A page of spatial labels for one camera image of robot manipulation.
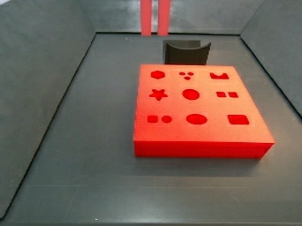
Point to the black curved holder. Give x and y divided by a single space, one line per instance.
185 52

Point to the red double-square peg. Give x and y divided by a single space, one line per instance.
154 14

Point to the red shape-sorter block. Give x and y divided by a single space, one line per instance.
197 113

